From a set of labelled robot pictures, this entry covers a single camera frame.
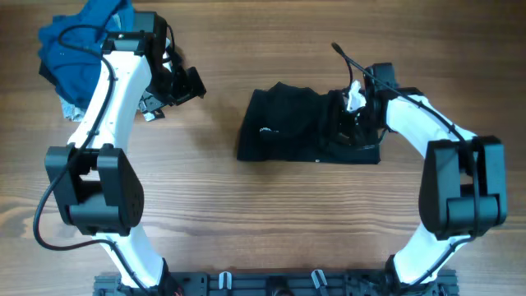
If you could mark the blue shirt on pile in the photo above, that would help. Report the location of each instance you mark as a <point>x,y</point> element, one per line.
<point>75,74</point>

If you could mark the white garment in pile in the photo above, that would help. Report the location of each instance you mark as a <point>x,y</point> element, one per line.
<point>71,112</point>

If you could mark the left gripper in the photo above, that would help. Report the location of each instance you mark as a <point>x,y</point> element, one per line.
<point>184,92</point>

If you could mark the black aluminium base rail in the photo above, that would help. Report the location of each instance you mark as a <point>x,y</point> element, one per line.
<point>353,282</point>

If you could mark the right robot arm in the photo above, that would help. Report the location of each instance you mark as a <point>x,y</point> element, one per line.
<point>463,189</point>

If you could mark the black polo shirt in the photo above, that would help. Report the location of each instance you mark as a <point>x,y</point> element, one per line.
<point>290,123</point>

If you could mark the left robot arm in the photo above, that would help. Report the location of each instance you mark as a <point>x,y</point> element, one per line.
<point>91,179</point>

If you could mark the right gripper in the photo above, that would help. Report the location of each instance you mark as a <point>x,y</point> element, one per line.
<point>343,132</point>

